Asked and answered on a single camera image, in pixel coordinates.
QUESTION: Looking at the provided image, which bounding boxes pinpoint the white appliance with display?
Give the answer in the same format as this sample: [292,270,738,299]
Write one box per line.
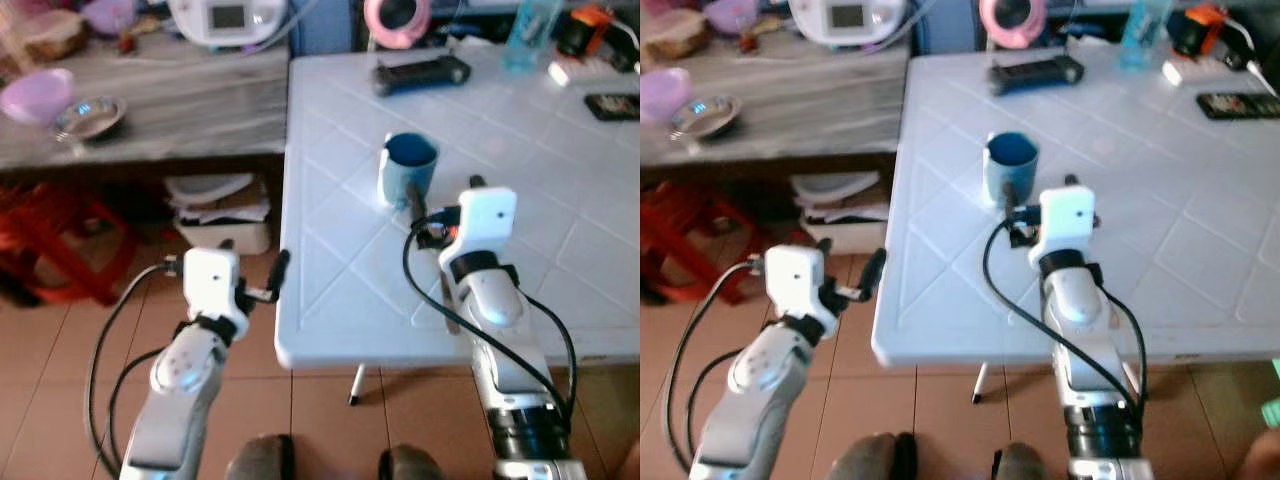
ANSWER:
[788,0,912,48]
[168,0,292,49]

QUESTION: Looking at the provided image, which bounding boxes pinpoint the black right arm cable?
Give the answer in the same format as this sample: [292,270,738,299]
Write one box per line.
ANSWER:
[402,210,579,421]
[982,212,1149,421]

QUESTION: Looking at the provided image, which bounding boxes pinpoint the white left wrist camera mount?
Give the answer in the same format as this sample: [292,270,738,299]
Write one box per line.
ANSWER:
[183,246,250,327]
[765,244,833,327]

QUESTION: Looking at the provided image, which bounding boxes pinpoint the small purple plastic bowl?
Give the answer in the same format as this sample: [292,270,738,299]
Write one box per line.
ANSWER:
[82,0,137,36]
[703,0,759,36]

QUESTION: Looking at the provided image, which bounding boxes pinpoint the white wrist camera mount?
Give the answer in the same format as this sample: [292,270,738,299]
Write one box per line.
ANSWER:
[453,186,519,265]
[1034,185,1097,265]
[183,246,250,327]
[765,244,833,327]

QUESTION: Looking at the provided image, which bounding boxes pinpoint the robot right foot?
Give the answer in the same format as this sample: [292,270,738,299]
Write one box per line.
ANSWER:
[992,443,1047,480]
[378,445,442,480]

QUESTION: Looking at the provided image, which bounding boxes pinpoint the large purple plastic bowl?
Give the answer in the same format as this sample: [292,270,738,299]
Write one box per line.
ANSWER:
[640,68,695,127]
[0,68,76,127]

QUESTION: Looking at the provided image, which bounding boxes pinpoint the grey wooden side table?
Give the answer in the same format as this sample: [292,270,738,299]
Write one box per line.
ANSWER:
[640,40,912,169]
[0,40,292,173]

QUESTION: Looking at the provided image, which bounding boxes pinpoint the white storage box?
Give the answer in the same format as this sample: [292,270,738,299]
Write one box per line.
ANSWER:
[173,200,274,257]

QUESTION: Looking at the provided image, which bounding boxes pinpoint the black flat phone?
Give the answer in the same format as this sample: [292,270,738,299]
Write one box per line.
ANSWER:
[1197,92,1280,121]
[585,93,641,123]

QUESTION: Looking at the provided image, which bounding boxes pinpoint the white power strip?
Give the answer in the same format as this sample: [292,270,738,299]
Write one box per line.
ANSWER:
[548,58,627,87]

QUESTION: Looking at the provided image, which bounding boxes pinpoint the woven brown basket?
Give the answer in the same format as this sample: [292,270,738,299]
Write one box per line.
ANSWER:
[20,10,87,61]
[645,10,709,59]

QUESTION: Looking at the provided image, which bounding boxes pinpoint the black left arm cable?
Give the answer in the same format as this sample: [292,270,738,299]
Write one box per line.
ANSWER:
[662,255,771,476]
[87,255,187,479]

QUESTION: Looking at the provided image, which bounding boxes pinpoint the blue ceramic mug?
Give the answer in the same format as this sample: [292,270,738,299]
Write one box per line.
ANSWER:
[378,132,441,211]
[983,131,1041,209]

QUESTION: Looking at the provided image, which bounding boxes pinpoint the black handheld controller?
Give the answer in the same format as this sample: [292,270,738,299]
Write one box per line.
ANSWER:
[374,55,472,97]
[989,55,1087,97]

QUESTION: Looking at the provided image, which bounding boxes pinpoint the clear blue plastic bottle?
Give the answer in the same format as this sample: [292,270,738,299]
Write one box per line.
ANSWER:
[1120,0,1174,71]
[503,0,562,73]

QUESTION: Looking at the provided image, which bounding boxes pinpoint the red plastic stool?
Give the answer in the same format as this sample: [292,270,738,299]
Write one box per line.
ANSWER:
[0,184,137,307]
[640,182,763,307]

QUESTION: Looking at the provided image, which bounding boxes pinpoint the white plastic lid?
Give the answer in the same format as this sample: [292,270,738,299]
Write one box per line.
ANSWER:
[165,173,258,209]
[790,172,883,207]

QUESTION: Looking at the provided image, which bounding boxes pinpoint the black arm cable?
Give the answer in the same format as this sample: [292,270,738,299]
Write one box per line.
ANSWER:
[402,210,579,421]
[662,255,771,476]
[87,255,187,479]
[982,212,1149,421]

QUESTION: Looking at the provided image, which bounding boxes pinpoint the orange and black device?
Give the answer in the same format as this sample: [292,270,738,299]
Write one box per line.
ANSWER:
[557,5,617,57]
[1172,5,1230,57]

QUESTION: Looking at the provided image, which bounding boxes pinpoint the white plastic folding table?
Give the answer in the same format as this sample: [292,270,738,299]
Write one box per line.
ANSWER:
[275,45,641,406]
[870,45,1280,406]

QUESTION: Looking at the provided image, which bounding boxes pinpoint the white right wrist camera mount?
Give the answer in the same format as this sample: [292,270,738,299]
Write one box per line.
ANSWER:
[453,186,519,265]
[1034,185,1097,265]

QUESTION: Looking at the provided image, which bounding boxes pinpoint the pink round mirror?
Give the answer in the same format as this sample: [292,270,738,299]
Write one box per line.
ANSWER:
[363,0,433,50]
[978,0,1048,50]

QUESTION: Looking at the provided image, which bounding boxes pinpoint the shiny metal bowl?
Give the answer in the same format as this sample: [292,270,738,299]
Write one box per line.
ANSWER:
[53,96,128,142]
[670,95,744,140]

